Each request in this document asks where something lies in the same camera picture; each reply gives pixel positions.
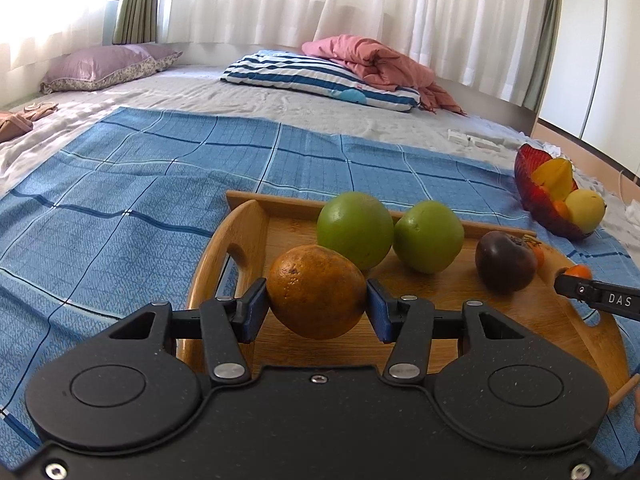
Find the red glass bowl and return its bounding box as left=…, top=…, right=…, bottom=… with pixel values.
left=514, top=143, right=606, bottom=241

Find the blue plaid blanket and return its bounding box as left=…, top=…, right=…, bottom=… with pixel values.
left=0, top=106, right=640, bottom=466

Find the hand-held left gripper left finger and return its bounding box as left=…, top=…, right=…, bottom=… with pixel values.
left=106, top=277, right=268, bottom=386

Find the dark purple fruit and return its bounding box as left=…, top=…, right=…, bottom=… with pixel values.
left=475, top=231, right=540, bottom=295

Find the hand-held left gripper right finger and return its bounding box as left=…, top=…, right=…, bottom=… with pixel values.
left=366, top=280, right=523, bottom=380

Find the white power strip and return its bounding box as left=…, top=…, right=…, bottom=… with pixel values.
left=447, top=129, right=518, bottom=150

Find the green orange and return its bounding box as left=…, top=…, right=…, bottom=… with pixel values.
left=316, top=191, right=394, bottom=271

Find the wooden tray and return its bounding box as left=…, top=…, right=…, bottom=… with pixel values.
left=186, top=190, right=640, bottom=413

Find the yellow starfruit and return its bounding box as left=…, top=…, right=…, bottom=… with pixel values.
left=531, top=158, right=575, bottom=202

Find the bed with light sheet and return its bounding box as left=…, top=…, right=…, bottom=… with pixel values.
left=0, top=50, right=640, bottom=466

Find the green curtain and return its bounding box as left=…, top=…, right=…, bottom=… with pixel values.
left=522, top=0, right=563, bottom=111
left=111, top=0, right=161, bottom=45

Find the yellow pear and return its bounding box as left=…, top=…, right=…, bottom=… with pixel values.
left=564, top=189, right=607, bottom=234

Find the purple pillow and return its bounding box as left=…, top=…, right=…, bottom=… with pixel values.
left=40, top=43, right=183, bottom=94

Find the brown clothing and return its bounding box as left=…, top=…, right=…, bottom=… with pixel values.
left=0, top=101, right=59, bottom=143

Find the white charger cable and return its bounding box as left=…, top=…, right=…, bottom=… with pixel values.
left=617, top=169, right=640, bottom=206

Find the white wardrobe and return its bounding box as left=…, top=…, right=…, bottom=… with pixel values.
left=537, top=0, right=640, bottom=181

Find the pink quilt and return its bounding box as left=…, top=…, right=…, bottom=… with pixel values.
left=301, top=35, right=463, bottom=115

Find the brownish orange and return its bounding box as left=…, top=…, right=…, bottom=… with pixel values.
left=266, top=245, right=368, bottom=339

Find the blue striped pillow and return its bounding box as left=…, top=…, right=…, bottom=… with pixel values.
left=221, top=51, right=422, bottom=112

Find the white sheer curtain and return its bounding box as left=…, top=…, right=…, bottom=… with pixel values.
left=0, top=0, right=556, bottom=106

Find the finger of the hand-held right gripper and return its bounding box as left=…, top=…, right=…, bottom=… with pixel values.
left=553, top=270, right=601, bottom=303

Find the white crumpled cloth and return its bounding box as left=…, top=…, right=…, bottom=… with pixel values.
left=542, top=141, right=613, bottom=196

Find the green apple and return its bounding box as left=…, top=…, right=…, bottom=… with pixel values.
left=393, top=200, right=465, bottom=274

